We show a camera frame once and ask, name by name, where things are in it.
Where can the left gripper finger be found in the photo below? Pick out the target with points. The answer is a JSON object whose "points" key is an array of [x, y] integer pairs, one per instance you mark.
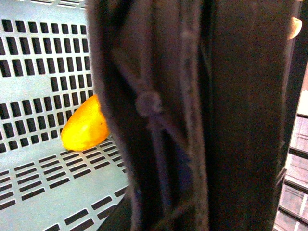
{"points": [[250, 53]]}

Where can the brown basket handle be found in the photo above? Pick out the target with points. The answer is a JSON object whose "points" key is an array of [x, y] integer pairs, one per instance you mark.
{"points": [[145, 57]]}

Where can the yellow mango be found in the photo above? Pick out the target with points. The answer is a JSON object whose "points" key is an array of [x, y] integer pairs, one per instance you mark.
{"points": [[86, 128]]}

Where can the light teal plastic basket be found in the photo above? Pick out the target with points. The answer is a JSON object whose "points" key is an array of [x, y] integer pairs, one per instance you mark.
{"points": [[45, 76]]}

